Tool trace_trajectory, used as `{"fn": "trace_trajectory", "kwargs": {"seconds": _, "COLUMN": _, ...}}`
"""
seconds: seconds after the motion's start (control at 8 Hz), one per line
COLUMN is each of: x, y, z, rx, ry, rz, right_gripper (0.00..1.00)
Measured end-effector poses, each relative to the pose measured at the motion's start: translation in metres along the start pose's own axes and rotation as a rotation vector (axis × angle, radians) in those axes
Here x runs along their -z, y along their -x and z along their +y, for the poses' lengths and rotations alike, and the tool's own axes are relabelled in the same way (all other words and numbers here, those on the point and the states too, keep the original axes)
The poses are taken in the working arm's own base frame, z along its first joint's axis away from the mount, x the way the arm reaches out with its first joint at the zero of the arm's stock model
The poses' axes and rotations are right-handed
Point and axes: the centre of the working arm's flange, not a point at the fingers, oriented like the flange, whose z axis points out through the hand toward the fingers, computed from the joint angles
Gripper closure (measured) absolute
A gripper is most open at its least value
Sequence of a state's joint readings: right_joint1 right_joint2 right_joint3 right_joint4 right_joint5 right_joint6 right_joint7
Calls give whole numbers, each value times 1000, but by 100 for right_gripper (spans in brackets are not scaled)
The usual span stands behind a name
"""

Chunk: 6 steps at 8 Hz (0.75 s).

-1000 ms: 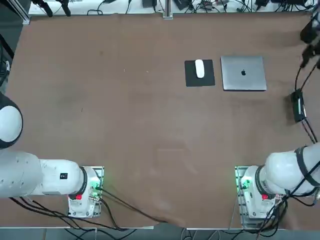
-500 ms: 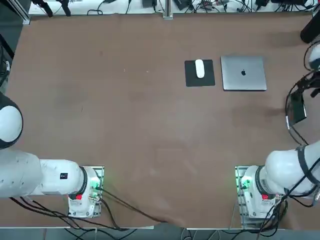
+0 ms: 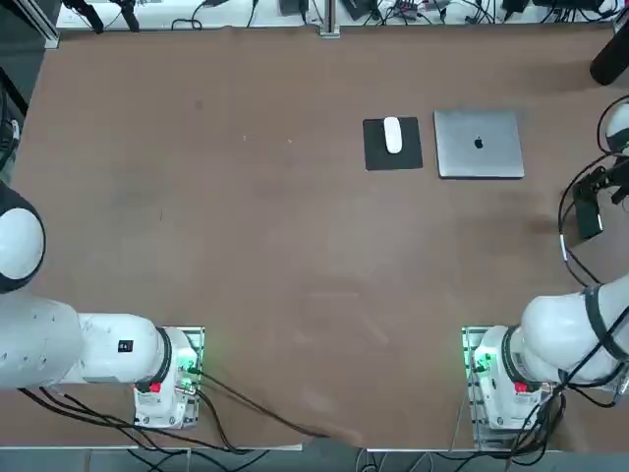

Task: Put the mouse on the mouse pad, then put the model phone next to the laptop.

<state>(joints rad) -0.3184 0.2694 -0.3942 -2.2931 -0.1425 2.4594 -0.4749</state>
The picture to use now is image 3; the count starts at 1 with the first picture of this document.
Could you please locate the black cylinder mount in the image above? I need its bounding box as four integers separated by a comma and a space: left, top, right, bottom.
589, 32, 629, 88

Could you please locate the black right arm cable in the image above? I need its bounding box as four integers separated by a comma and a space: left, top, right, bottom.
558, 150, 629, 409

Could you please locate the silver closed laptop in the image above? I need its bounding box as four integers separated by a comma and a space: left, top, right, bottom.
432, 109, 526, 180

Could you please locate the dark green model phone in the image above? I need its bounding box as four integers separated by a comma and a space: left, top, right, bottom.
574, 189, 604, 241

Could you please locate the black base power cable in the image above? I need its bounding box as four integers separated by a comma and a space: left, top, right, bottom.
186, 366, 358, 442

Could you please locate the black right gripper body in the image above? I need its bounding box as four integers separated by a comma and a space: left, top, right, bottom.
606, 157, 629, 192

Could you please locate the dark square mouse pad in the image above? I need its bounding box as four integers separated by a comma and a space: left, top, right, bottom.
362, 116, 425, 172

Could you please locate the white wireless mouse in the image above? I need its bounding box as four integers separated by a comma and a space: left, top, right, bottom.
382, 116, 402, 154

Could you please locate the black stand leg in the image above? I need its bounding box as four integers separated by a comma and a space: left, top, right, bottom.
61, 0, 106, 34
113, 0, 142, 32

